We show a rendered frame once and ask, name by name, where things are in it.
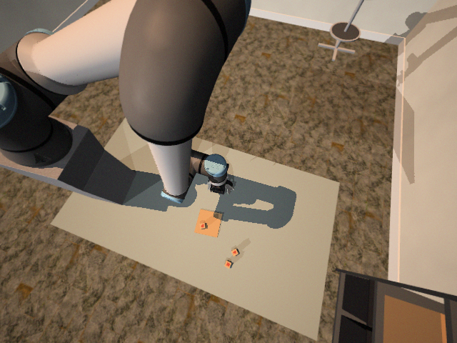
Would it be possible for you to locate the orange mat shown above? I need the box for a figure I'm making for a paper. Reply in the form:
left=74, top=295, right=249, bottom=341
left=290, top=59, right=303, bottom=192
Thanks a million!
left=194, top=209, right=222, bottom=237

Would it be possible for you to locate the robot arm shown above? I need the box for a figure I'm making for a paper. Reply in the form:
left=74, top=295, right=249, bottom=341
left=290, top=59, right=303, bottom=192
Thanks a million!
left=0, top=0, right=251, bottom=204

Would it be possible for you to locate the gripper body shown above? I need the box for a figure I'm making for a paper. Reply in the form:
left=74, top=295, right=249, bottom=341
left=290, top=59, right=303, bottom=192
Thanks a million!
left=210, top=182, right=226, bottom=194

